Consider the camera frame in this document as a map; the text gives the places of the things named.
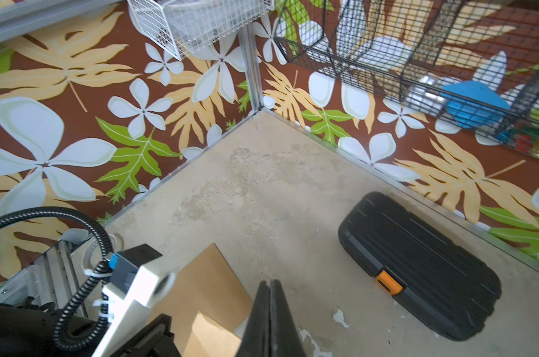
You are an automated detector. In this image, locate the black wire basket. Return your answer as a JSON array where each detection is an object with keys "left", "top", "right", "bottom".
[{"left": 272, "top": 1, "right": 539, "bottom": 159}]

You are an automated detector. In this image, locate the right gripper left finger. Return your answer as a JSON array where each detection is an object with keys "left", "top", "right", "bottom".
[{"left": 236, "top": 281, "right": 271, "bottom": 357}]

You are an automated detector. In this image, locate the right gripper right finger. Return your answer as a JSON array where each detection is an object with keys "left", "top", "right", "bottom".
[{"left": 270, "top": 280, "right": 305, "bottom": 357}]

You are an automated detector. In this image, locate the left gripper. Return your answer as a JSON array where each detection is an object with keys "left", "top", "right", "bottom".
[{"left": 112, "top": 314, "right": 182, "bottom": 357}]

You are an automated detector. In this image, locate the brown file bag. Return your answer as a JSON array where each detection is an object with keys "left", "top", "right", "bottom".
[
  {"left": 150, "top": 243, "right": 252, "bottom": 351},
  {"left": 182, "top": 312, "right": 242, "bottom": 357}
]

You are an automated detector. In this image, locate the black tool case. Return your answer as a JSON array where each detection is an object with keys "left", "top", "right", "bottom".
[{"left": 338, "top": 191, "right": 501, "bottom": 342}]

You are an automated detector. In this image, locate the blue item in basket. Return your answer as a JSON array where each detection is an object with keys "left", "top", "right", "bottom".
[{"left": 440, "top": 81, "right": 510, "bottom": 129}]

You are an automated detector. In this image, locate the white wire basket left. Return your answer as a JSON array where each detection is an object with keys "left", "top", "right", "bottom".
[{"left": 127, "top": 0, "right": 275, "bottom": 60}]

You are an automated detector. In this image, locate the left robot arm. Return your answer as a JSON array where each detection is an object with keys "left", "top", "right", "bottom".
[{"left": 0, "top": 207, "right": 181, "bottom": 356}]

